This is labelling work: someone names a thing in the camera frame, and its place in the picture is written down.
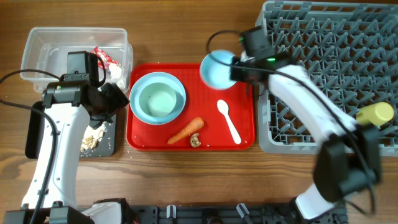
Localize white tissue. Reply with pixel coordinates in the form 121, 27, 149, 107
108, 63, 122, 79

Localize rice and food leftovers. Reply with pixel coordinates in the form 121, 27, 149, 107
80, 123, 107, 152

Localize light blue bowl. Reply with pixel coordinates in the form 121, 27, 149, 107
200, 50, 236, 90

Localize red snack wrapper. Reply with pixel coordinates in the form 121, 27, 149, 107
91, 47, 121, 70

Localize pale green bowl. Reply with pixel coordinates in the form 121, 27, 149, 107
139, 83, 177, 118

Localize yellow plastic cup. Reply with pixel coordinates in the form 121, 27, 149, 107
356, 102, 394, 126

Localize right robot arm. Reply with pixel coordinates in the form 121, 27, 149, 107
231, 26, 381, 223

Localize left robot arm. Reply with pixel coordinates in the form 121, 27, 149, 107
4, 73, 133, 223

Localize grey dishwasher rack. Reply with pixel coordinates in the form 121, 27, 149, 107
255, 1, 397, 157

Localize black plastic tray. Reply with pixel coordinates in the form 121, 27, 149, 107
25, 101, 117, 161

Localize white plastic spoon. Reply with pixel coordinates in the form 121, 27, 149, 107
217, 100, 242, 144

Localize light blue plate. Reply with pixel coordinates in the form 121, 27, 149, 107
130, 72, 187, 125

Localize red plastic tray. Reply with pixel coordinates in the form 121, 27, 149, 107
126, 63, 255, 151

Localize clear plastic bin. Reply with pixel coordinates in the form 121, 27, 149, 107
21, 27, 133, 93

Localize orange carrot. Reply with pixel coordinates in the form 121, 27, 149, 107
167, 117, 205, 144

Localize brown food scrap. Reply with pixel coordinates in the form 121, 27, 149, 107
190, 133, 201, 148

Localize left black cable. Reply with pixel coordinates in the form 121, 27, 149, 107
0, 54, 108, 224

